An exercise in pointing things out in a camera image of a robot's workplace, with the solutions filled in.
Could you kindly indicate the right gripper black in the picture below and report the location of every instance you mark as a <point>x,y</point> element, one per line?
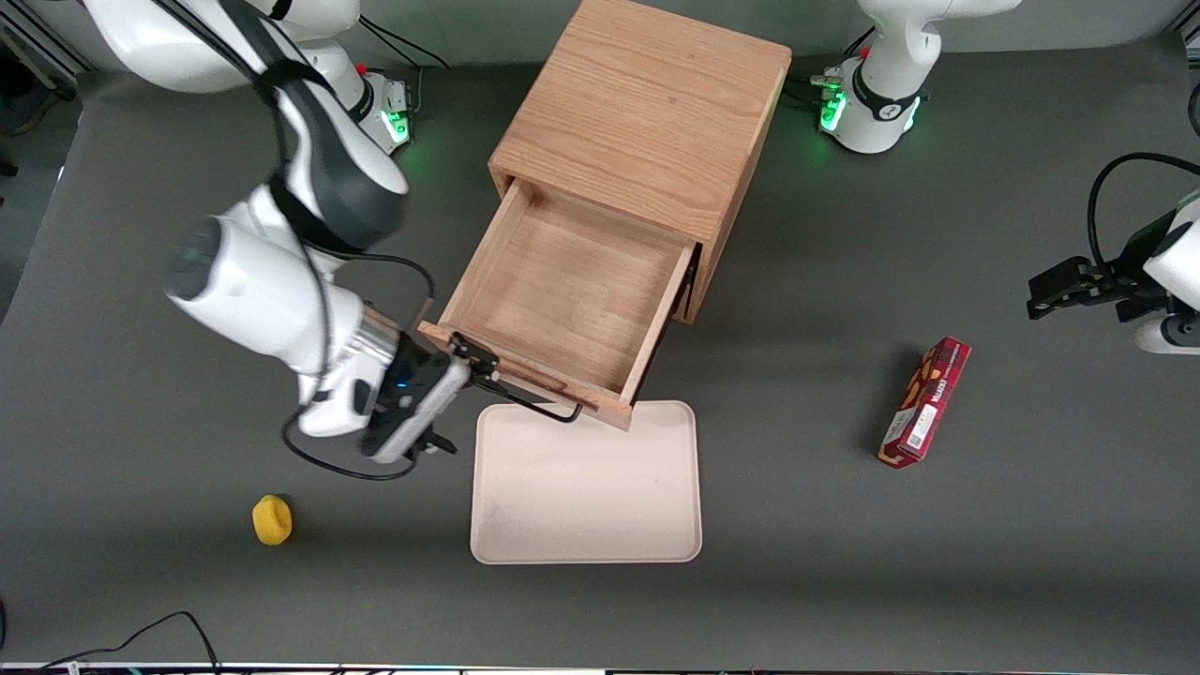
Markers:
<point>419,373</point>

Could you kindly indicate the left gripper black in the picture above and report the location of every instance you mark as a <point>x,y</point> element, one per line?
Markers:
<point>1117,277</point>

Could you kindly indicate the wooden drawer with inside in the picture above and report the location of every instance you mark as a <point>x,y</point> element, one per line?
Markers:
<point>562,281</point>

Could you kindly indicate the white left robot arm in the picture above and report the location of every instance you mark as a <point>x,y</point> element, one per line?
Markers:
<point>881,94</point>

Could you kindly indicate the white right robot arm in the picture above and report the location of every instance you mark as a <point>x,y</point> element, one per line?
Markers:
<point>253,281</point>

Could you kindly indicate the wooden drawer cabinet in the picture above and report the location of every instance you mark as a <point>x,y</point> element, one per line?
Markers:
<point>647,94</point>

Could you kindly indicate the cream rectangular tray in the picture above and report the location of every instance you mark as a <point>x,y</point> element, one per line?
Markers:
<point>586,487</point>

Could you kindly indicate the red cookie box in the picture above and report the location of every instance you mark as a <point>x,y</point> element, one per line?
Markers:
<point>923,408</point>

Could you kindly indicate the yellow lemon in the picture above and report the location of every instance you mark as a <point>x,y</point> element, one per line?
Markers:
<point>272,520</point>

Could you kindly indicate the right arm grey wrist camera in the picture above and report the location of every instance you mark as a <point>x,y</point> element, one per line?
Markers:
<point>424,408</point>

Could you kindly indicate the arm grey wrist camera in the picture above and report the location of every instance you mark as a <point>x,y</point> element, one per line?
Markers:
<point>1167,335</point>
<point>424,408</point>

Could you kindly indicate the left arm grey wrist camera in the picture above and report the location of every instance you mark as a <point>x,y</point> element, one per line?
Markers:
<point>1167,335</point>

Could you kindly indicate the grey metal frame rail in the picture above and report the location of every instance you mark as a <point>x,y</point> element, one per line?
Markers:
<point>37,52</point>

